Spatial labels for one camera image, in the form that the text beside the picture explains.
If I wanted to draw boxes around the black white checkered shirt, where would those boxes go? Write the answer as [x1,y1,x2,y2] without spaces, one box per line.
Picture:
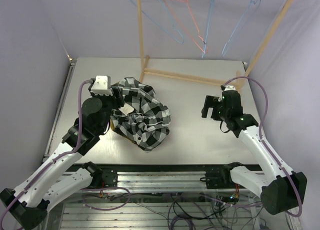
[109,76,173,154]

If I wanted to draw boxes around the blue wire hanger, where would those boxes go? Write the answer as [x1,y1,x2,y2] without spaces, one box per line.
[140,0,185,44]

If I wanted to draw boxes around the aluminium frame base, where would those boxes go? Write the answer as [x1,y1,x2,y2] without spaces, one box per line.
[14,57,301,230]

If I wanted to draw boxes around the yellow plaid shirt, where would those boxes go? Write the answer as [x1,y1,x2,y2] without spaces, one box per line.
[109,82,141,147]

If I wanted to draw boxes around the blue hanger of checkered shirt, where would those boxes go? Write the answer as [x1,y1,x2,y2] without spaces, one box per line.
[221,0,262,57]

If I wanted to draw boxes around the blue hanger of plaid shirt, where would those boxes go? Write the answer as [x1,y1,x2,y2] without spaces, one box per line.
[201,0,216,59]

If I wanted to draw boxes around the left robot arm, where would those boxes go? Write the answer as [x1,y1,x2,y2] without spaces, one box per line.
[0,87,124,229]

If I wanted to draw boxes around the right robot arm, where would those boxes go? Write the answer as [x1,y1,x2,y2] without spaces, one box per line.
[201,86,307,215]

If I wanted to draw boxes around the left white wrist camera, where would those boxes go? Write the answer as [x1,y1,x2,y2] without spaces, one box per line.
[90,76,113,96]

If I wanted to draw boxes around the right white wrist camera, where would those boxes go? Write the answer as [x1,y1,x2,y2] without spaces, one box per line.
[222,85,237,92]

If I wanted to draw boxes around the checkered shirt paper tag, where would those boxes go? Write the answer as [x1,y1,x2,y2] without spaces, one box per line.
[119,103,135,116]

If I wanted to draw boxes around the pink hanger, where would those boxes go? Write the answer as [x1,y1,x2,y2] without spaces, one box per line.
[163,0,207,56]

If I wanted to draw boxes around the loose cables under table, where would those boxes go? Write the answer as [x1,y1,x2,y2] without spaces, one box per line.
[82,179,273,230]

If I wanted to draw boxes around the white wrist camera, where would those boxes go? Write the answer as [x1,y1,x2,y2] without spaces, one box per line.
[90,76,113,96]
[222,85,237,92]

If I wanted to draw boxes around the wooden clothes rack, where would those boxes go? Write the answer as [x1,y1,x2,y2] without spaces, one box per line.
[136,0,294,86]

